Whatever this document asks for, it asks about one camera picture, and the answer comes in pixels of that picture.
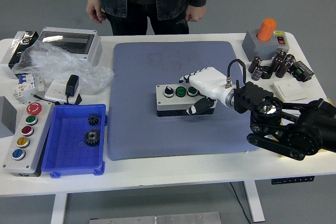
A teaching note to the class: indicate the person's left hand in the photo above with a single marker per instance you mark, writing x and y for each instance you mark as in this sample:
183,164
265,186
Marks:
195,13

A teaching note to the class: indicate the person's right hand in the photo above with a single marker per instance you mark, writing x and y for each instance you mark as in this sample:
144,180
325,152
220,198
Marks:
95,10

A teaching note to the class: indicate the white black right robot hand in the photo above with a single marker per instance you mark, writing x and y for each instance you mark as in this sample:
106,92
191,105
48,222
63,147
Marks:
210,82

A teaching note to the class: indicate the grey four-button control box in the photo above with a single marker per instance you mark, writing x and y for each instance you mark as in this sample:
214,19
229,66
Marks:
170,103

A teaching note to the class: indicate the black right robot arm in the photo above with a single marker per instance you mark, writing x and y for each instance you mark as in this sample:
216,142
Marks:
307,132

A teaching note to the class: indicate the grey five-button control box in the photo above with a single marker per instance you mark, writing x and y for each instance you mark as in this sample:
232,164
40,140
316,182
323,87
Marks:
23,142

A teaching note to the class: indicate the grey distribution box clear lid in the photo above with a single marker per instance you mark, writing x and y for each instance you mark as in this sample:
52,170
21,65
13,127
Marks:
65,39

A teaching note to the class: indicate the black capacitor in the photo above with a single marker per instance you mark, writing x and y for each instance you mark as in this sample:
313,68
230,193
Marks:
258,74
282,69
289,60
275,64
281,54
255,64

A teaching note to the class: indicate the grey block base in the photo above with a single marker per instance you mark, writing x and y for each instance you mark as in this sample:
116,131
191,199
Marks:
253,45

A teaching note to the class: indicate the clear plastic bag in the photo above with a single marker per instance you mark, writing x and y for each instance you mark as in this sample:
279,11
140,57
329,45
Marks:
52,61

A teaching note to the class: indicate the orange cylinder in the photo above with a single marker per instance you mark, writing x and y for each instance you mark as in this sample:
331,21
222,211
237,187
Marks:
266,30

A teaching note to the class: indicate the black power adapter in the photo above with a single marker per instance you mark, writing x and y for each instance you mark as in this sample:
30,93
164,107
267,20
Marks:
72,85

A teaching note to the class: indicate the blue-grey mat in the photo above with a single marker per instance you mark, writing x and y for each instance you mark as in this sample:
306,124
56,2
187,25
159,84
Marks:
147,134

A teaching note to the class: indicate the black module green terminal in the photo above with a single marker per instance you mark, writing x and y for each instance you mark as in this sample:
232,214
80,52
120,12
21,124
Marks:
302,71

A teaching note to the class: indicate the white box shiny black panel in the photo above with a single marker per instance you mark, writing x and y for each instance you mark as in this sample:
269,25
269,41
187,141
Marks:
10,51

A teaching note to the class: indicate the white circuit breaker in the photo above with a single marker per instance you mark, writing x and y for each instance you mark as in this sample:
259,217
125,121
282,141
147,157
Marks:
26,87

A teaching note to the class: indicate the small black gear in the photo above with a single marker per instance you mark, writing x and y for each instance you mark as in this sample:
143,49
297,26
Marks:
93,119

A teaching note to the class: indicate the large black gear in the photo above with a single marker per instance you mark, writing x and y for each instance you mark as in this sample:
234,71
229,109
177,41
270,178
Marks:
92,137

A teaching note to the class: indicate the black table control panel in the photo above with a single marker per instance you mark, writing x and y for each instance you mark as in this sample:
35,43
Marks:
292,180

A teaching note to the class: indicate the white table leg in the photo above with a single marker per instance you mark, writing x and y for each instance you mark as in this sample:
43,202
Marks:
254,203
59,208

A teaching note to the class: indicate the grey metal box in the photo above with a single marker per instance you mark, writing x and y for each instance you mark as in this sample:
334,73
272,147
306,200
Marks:
6,116

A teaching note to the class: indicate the blue plastic bin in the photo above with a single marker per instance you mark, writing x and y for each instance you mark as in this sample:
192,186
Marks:
68,153

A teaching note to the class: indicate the grey metal plate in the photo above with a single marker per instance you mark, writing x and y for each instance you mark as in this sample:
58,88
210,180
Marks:
155,219

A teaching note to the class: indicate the white wall switch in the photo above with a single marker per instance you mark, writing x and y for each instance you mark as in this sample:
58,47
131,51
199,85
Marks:
290,89

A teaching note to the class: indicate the small red black switch box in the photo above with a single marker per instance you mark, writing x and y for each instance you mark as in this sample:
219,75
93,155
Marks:
281,40

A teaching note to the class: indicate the white wall socket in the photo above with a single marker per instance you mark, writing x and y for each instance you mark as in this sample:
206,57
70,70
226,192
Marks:
55,91

